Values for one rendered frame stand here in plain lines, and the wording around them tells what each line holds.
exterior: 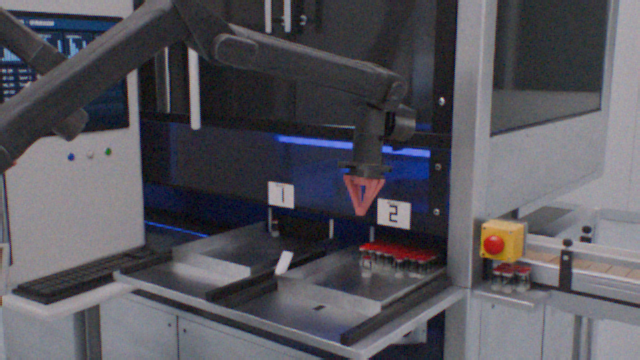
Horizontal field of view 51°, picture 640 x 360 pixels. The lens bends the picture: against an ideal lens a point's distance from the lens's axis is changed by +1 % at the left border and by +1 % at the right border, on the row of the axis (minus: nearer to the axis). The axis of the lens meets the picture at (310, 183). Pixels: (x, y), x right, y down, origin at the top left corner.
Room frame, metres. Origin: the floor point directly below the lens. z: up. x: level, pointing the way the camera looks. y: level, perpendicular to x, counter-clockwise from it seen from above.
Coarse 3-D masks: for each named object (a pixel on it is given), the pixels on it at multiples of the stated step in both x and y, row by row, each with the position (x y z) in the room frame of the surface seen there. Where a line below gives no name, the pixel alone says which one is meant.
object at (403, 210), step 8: (384, 200) 1.51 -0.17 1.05; (392, 200) 1.49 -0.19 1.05; (384, 208) 1.51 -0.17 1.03; (392, 208) 1.49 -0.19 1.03; (400, 208) 1.48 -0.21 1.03; (408, 208) 1.47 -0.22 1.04; (384, 216) 1.51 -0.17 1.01; (392, 216) 1.49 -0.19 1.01; (400, 216) 1.48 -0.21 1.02; (408, 216) 1.47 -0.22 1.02; (392, 224) 1.49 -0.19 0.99; (400, 224) 1.48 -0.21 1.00; (408, 224) 1.47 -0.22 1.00
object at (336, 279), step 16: (336, 256) 1.53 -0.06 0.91; (352, 256) 1.59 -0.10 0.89; (288, 272) 1.39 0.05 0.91; (304, 272) 1.43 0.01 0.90; (320, 272) 1.48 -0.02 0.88; (336, 272) 1.48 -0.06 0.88; (352, 272) 1.48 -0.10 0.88; (384, 272) 1.48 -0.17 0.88; (288, 288) 1.35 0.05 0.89; (304, 288) 1.32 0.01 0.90; (320, 288) 1.30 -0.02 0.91; (336, 288) 1.37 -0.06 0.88; (352, 288) 1.37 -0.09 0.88; (368, 288) 1.37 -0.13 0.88; (384, 288) 1.37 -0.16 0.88; (400, 288) 1.37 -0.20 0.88; (416, 288) 1.32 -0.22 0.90; (336, 304) 1.27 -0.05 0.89; (352, 304) 1.25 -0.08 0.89; (368, 304) 1.22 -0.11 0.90; (384, 304) 1.22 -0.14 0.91
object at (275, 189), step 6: (270, 186) 1.72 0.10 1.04; (276, 186) 1.71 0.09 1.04; (282, 186) 1.70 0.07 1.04; (288, 186) 1.68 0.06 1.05; (270, 192) 1.72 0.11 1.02; (276, 192) 1.71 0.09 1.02; (288, 192) 1.68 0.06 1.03; (270, 198) 1.72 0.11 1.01; (276, 198) 1.71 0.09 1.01; (288, 198) 1.68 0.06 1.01; (270, 204) 1.72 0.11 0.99; (276, 204) 1.71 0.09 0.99; (282, 204) 1.70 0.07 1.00; (288, 204) 1.68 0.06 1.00
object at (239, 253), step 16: (256, 224) 1.81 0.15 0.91; (208, 240) 1.67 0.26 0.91; (224, 240) 1.71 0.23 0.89; (240, 240) 1.75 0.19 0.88; (256, 240) 1.75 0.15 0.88; (272, 240) 1.75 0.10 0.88; (288, 240) 1.75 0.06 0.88; (304, 240) 1.75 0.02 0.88; (336, 240) 1.68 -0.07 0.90; (176, 256) 1.57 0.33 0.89; (192, 256) 1.53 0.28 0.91; (208, 256) 1.61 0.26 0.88; (224, 256) 1.61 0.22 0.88; (240, 256) 1.61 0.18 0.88; (256, 256) 1.61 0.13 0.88; (272, 256) 1.61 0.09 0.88; (224, 272) 1.47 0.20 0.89; (240, 272) 1.44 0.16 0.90; (256, 272) 1.43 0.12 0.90
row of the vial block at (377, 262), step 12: (360, 252) 1.53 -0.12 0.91; (372, 252) 1.52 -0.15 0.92; (384, 252) 1.49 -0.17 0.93; (396, 252) 1.49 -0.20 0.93; (360, 264) 1.53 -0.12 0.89; (372, 264) 1.51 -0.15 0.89; (384, 264) 1.49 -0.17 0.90; (408, 264) 1.46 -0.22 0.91; (420, 264) 1.44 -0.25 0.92; (420, 276) 1.43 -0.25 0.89
